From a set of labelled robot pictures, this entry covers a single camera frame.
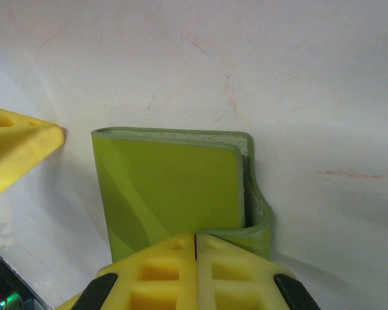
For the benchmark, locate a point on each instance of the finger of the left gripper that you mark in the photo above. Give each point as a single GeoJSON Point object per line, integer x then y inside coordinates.
{"type": "Point", "coordinates": [16, 151]}

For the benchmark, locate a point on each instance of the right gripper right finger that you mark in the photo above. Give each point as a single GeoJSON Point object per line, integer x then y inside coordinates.
{"type": "Point", "coordinates": [232, 281]}

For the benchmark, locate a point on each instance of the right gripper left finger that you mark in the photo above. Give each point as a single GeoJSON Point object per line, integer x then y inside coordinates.
{"type": "Point", "coordinates": [161, 281]}

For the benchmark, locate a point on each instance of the green card holder wallet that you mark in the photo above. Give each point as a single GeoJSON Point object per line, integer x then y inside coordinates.
{"type": "Point", "coordinates": [168, 187]}

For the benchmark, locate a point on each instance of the black electronics board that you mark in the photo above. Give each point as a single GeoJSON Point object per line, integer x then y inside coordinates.
{"type": "Point", "coordinates": [6, 292]}

